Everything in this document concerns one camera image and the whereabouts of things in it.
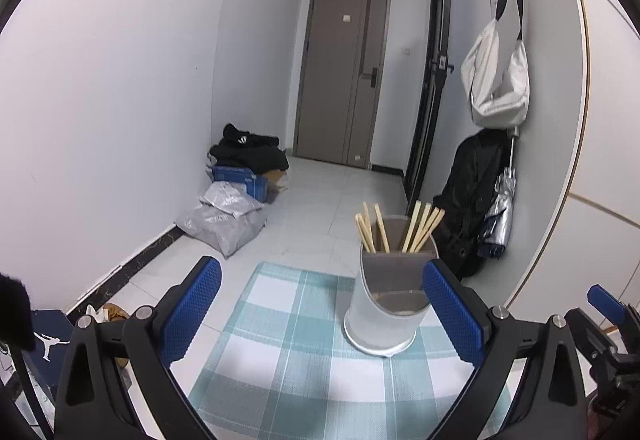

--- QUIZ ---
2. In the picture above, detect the white shoulder bag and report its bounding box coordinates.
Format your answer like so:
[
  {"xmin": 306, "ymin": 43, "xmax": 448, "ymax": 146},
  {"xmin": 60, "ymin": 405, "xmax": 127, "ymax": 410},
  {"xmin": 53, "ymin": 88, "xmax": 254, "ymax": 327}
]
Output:
[{"xmin": 460, "ymin": 19, "xmax": 530, "ymax": 129}]

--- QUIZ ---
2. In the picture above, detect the tan suede shoe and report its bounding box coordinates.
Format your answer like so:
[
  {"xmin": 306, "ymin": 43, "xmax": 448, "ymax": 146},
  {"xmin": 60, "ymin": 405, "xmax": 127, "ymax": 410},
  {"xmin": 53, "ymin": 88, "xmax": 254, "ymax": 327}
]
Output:
[{"xmin": 102, "ymin": 303, "xmax": 129, "ymax": 370}]

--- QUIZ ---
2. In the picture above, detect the navy jordan shoe box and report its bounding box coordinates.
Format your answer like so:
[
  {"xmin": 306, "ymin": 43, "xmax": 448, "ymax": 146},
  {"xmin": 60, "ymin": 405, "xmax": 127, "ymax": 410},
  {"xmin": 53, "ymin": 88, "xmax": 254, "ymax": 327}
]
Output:
[{"xmin": 25, "ymin": 310, "xmax": 74, "ymax": 402}]

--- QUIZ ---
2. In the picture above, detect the lower grey plastic parcel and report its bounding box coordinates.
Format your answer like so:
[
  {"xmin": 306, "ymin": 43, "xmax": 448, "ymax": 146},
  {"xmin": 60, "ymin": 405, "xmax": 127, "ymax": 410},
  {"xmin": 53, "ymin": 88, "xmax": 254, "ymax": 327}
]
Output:
[{"xmin": 176, "ymin": 205, "xmax": 267, "ymax": 258}]

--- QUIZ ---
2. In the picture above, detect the grey plastic parcel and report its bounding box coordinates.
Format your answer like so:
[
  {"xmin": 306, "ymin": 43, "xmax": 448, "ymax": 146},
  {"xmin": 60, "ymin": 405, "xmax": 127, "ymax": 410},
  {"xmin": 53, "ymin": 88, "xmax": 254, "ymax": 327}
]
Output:
[
  {"xmin": 200, "ymin": 181, "xmax": 264, "ymax": 218},
  {"xmin": 176, "ymin": 205, "xmax": 267, "ymax": 258}
]

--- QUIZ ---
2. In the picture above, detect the silver folded umbrella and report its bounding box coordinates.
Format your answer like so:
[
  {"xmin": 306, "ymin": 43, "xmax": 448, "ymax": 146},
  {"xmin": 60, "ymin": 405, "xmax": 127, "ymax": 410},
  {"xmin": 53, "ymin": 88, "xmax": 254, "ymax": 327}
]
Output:
[{"xmin": 478, "ymin": 127, "xmax": 520, "ymax": 259}]

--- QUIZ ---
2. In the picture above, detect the upper grey plastic parcel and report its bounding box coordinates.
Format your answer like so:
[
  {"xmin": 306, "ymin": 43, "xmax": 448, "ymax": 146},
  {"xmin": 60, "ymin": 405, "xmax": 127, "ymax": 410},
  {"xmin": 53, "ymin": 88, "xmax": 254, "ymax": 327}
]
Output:
[{"xmin": 200, "ymin": 181, "xmax": 264, "ymax": 218}]

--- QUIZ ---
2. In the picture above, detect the white utensil holder cup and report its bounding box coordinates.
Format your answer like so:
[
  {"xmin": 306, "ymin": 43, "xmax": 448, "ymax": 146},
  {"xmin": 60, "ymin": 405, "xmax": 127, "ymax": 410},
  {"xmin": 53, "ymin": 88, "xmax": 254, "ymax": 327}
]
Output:
[{"xmin": 343, "ymin": 215, "xmax": 438, "ymax": 358}]

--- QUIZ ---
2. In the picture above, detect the blue cardboard box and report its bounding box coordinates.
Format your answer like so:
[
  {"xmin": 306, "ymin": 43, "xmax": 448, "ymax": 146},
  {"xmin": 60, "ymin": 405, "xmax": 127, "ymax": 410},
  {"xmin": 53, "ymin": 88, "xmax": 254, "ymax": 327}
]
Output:
[{"xmin": 210, "ymin": 165, "xmax": 268, "ymax": 203}]

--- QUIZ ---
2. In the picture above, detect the chopstick in holder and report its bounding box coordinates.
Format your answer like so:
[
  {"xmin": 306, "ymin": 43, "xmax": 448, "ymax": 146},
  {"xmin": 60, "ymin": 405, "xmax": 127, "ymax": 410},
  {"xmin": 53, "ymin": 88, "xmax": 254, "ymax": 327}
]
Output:
[
  {"xmin": 412, "ymin": 208, "xmax": 445, "ymax": 253},
  {"xmin": 374, "ymin": 203, "xmax": 390, "ymax": 254},
  {"xmin": 409, "ymin": 207, "xmax": 440, "ymax": 253},
  {"xmin": 402, "ymin": 201, "xmax": 432, "ymax": 253},
  {"xmin": 355, "ymin": 214, "xmax": 375, "ymax": 253},
  {"xmin": 362, "ymin": 202, "xmax": 376, "ymax": 253},
  {"xmin": 401, "ymin": 200, "xmax": 422, "ymax": 253}
]

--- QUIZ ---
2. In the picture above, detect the black hanging jacket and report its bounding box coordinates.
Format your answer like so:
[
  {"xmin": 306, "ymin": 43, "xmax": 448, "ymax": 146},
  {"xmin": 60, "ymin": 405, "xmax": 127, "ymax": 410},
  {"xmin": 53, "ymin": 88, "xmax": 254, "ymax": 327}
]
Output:
[{"xmin": 433, "ymin": 128, "xmax": 510, "ymax": 280}]

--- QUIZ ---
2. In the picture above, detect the black clothes pile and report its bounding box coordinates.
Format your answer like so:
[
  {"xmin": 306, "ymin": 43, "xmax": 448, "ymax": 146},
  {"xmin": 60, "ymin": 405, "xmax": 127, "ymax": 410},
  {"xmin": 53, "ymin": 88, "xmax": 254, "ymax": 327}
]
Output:
[{"xmin": 208, "ymin": 123, "xmax": 288, "ymax": 175}]

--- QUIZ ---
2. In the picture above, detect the grey entrance door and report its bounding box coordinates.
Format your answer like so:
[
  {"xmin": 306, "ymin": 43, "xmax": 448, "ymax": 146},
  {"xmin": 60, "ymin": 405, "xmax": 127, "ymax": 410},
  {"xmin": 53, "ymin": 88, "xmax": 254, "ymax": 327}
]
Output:
[{"xmin": 293, "ymin": 0, "xmax": 390, "ymax": 169}]

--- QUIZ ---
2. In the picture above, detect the black side door frame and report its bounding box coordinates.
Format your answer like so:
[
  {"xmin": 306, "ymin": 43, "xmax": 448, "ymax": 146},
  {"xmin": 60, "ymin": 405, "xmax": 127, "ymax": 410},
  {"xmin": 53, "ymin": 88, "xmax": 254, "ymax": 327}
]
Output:
[{"xmin": 404, "ymin": 0, "xmax": 454, "ymax": 208}]

